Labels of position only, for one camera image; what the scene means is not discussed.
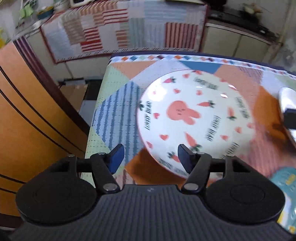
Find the white rabbit carrot plate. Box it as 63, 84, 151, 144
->
137, 70, 255, 178

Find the white bowl black rim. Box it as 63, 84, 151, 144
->
278, 87, 296, 147

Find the colourful patchwork tablecloth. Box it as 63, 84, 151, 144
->
85, 54, 295, 185

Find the orange wooden chair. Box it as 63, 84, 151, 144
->
1, 37, 90, 228

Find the light blue patterned plate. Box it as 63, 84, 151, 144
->
270, 167, 296, 235

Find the striped patchwork counter cover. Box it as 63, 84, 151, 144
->
41, 1, 208, 63

